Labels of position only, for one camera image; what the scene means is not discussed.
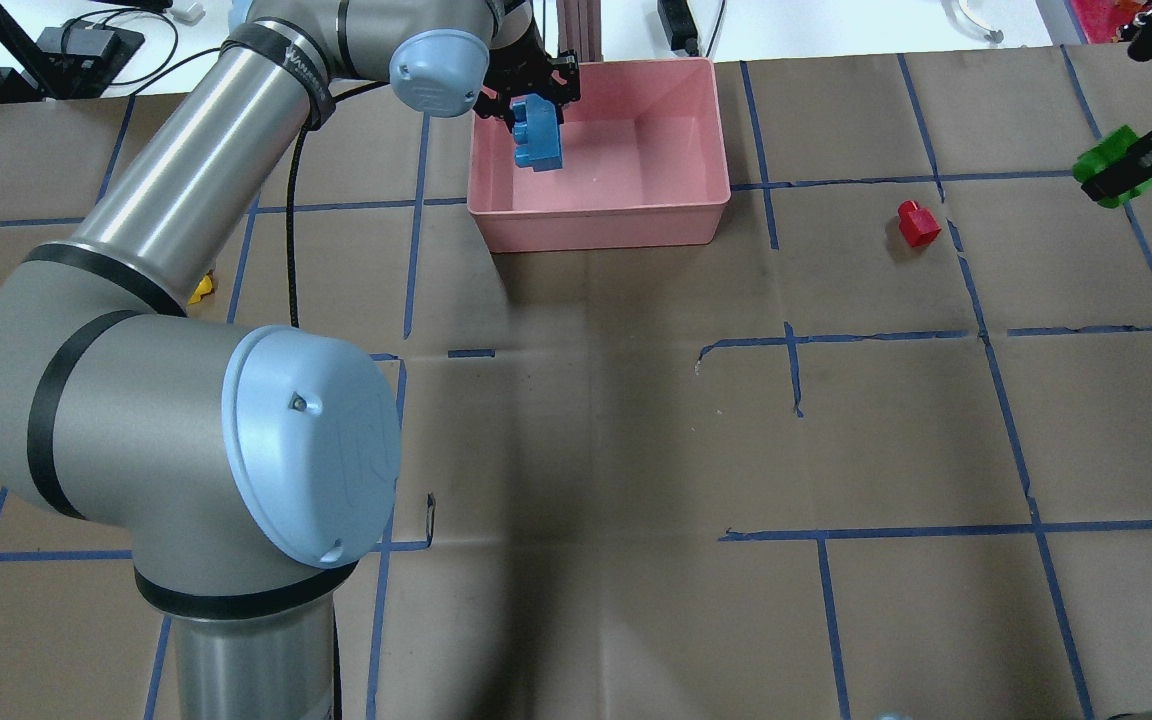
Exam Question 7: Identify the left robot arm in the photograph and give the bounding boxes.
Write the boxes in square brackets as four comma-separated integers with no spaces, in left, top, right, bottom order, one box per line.
[0,1,571,719]

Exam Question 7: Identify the pink plastic box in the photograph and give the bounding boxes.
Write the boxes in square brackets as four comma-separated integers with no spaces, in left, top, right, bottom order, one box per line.
[467,56,732,253]

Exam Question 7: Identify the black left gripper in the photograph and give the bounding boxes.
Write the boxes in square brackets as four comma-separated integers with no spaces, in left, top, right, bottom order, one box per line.
[482,1,579,126]

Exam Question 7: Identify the green toy block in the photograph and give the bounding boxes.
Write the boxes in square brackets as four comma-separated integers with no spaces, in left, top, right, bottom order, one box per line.
[1073,126,1152,209]

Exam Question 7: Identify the yellow toy block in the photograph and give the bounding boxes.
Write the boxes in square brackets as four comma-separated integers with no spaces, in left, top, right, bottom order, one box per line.
[187,270,217,306]

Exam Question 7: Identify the aluminium frame post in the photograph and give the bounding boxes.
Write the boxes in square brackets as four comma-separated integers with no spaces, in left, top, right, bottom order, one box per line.
[556,0,604,63]

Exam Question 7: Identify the red toy block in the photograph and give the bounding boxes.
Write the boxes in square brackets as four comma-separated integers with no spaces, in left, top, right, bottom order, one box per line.
[897,200,942,249]

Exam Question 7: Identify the black power adapter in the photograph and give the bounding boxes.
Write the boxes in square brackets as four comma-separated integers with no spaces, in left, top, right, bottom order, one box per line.
[655,0,700,56]

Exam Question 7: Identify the blue toy block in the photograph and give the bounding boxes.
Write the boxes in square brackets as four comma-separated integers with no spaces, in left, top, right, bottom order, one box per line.
[509,94,564,172]

